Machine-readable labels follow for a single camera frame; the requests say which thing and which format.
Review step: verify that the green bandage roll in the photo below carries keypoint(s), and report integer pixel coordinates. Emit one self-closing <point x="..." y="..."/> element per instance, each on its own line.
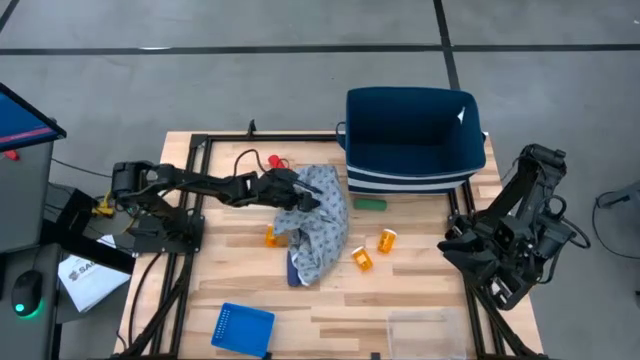
<point x="370" y="204"/>

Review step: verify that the yellow connector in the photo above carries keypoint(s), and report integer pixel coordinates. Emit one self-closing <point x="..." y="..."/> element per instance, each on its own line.
<point x="104" y="207"/>

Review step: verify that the white printed paper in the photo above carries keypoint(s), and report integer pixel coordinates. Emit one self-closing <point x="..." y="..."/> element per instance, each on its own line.
<point x="90" y="282"/>

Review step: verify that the orange pill bottle white cap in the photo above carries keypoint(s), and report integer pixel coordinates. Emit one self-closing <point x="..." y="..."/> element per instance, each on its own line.
<point x="386" y="241"/>
<point x="270" y="237"/>
<point x="362" y="259"/>

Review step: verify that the black aluminium table frame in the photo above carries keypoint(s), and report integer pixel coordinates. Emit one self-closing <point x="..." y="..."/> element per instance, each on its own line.
<point x="260" y="137"/>

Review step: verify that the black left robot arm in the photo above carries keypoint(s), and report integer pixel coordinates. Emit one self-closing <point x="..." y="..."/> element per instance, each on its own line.
<point x="195" y="182"/>

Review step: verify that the navy white striped fabric basket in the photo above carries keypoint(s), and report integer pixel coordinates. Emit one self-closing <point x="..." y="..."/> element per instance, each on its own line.
<point x="410" y="135"/>

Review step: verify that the grey patterned cloth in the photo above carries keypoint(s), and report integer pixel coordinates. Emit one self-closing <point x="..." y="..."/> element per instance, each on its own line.
<point x="320" y="235"/>

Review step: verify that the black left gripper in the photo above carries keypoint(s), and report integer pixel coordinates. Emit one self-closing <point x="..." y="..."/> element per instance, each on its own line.
<point x="277" y="191"/>

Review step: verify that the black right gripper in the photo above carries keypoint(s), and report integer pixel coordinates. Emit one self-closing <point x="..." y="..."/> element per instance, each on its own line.
<point x="480" y="253"/>

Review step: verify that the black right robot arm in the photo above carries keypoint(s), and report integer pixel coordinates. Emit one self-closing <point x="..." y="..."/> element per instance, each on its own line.
<point x="540" y="200"/>

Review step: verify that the monitor with blue screen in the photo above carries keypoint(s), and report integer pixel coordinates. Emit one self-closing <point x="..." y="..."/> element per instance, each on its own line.
<point x="22" y="117"/>

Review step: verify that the grey cabinet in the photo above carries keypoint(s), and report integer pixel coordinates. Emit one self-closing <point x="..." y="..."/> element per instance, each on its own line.
<point x="25" y="200"/>

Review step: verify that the blue perforated plastic tray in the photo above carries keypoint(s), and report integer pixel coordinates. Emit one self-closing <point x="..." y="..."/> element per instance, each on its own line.
<point x="243" y="330"/>

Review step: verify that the black computer mouse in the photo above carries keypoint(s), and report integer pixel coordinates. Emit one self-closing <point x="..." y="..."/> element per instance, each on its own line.
<point x="26" y="292"/>

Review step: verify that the small red item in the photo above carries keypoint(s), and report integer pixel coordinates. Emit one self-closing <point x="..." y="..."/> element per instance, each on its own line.
<point x="276" y="161"/>

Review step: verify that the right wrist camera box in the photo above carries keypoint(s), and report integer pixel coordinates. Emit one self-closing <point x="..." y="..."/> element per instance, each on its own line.
<point x="504" y="230"/>

